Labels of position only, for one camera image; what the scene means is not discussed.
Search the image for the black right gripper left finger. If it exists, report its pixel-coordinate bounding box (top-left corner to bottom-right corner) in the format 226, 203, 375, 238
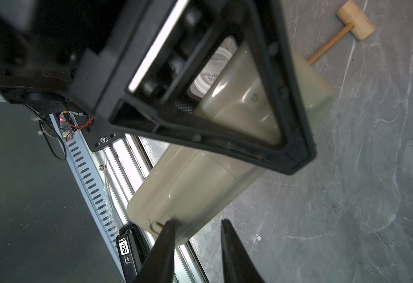
133, 220, 175, 283

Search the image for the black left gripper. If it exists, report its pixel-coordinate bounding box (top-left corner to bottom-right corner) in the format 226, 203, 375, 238
0, 1, 125, 113

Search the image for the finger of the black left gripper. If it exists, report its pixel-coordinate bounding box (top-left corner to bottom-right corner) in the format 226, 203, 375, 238
70, 1, 316, 175

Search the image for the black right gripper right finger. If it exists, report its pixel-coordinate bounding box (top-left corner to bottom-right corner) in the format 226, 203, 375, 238
221, 219, 264, 283

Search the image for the black handheld scanner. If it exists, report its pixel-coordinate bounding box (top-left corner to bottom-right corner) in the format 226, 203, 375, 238
116, 222, 150, 283

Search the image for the green circuit board left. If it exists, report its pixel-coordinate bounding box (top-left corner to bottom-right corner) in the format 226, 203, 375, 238
59, 111, 93, 142

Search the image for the wooden mallet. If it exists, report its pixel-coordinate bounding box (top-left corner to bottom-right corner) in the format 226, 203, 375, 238
308, 1, 376, 65

